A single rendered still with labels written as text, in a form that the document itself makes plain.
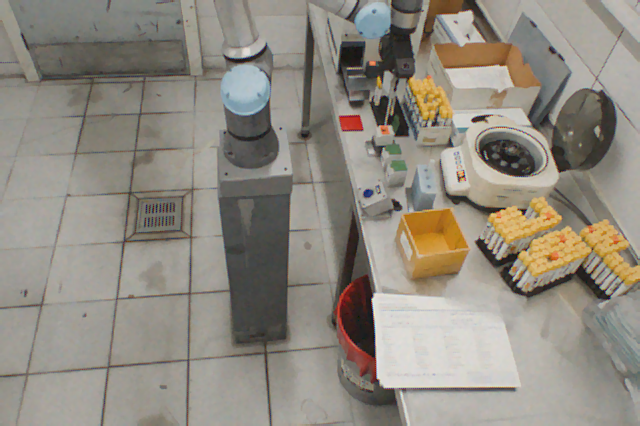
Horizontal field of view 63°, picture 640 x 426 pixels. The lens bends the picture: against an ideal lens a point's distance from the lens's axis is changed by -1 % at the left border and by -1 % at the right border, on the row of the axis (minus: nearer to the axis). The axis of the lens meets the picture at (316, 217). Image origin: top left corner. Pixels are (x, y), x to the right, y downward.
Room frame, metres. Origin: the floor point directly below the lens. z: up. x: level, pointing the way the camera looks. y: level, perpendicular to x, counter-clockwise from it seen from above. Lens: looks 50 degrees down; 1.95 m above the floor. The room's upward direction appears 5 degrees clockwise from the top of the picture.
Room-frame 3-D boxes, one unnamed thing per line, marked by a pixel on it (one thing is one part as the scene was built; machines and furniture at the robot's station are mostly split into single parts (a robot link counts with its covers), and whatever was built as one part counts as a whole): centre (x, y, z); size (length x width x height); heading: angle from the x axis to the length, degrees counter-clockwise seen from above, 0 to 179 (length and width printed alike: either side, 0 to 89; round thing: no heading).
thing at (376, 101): (1.33, -0.20, 0.93); 0.17 x 0.09 x 0.11; 12
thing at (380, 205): (0.95, -0.17, 0.92); 0.13 x 0.07 x 0.08; 101
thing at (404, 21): (1.20, -0.17, 1.30); 0.08 x 0.08 x 0.05
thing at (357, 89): (1.49, -0.08, 0.92); 0.21 x 0.07 x 0.05; 11
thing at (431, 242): (0.81, -0.29, 0.93); 0.13 x 0.13 x 0.10; 16
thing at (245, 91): (1.06, 0.20, 1.12); 0.13 x 0.12 x 0.14; 5
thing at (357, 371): (0.88, -0.28, 0.22); 0.38 x 0.37 x 0.44; 11
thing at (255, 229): (1.05, 0.19, 0.44); 0.20 x 0.20 x 0.87; 11
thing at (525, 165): (1.10, -0.51, 0.97); 0.15 x 0.15 x 0.07
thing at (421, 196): (0.98, -0.28, 0.92); 0.10 x 0.07 x 0.10; 3
